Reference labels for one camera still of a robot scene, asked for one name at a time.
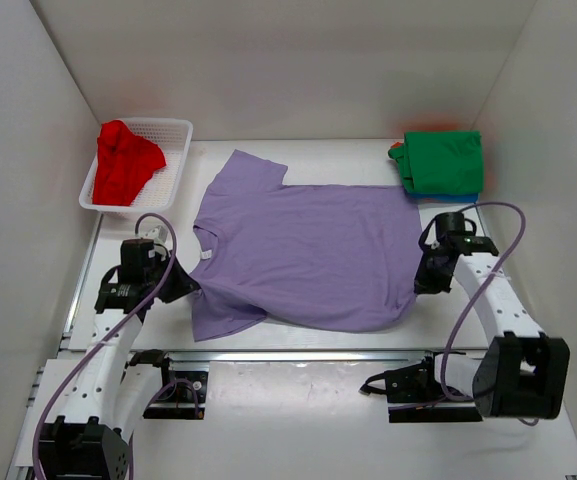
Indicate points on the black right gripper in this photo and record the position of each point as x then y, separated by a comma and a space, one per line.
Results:
424, 284

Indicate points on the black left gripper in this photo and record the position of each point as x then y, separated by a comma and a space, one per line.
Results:
185, 282

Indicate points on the white plastic basket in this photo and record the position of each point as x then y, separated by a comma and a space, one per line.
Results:
173, 137

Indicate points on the green folded t-shirt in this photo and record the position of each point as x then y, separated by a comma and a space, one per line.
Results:
448, 162

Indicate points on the blue folded t-shirt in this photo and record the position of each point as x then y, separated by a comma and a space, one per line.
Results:
445, 198

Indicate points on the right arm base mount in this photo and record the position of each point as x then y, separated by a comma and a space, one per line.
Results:
415, 397

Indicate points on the purple t-shirt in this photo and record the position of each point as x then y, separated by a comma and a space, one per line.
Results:
330, 257

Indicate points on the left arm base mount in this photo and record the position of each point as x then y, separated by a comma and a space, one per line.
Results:
186, 399

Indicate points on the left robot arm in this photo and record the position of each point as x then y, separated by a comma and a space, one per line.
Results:
86, 427

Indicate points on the red t-shirt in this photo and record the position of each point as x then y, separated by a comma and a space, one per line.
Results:
125, 163

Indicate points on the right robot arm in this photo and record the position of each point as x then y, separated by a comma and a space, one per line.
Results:
523, 372

